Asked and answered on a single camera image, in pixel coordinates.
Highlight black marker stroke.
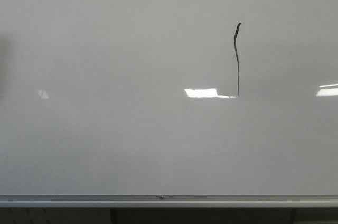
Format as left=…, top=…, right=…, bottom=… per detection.
left=233, top=22, right=242, bottom=96

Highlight grey perforated panel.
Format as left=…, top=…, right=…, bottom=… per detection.
left=1, top=207, right=111, bottom=223

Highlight white whiteboard with aluminium frame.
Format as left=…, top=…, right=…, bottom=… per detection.
left=1, top=0, right=337, bottom=208

